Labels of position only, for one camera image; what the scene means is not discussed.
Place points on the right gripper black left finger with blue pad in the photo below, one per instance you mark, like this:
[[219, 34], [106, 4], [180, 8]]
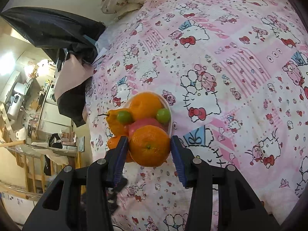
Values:
[[59, 206]]

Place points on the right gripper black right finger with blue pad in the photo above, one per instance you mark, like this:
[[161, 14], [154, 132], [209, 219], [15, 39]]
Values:
[[239, 206]]

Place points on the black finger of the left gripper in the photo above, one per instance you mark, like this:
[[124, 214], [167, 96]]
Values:
[[112, 194]]

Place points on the small orange mandarin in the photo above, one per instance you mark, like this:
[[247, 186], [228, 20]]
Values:
[[149, 146]]

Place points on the green lime fruit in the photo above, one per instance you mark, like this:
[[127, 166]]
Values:
[[124, 117], [163, 116]]

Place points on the wooden rack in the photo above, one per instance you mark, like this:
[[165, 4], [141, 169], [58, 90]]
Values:
[[40, 165]]

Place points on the orange lower left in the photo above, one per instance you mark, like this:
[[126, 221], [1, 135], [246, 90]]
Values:
[[112, 144]]

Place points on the orange pear-shaped fruit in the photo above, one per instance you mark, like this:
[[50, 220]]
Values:
[[115, 126]]

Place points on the red apple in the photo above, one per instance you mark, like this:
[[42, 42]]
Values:
[[141, 123]]

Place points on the large orange top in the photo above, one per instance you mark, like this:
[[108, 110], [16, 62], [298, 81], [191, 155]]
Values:
[[144, 105]]

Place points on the pink towel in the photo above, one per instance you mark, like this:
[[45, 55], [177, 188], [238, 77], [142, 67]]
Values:
[[70, 89]]

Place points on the pink Hello Kitty bedspread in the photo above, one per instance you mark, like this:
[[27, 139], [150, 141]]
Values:
[[234, 74]]

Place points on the black cloth on chair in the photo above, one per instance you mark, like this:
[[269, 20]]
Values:
[[52, 30]]

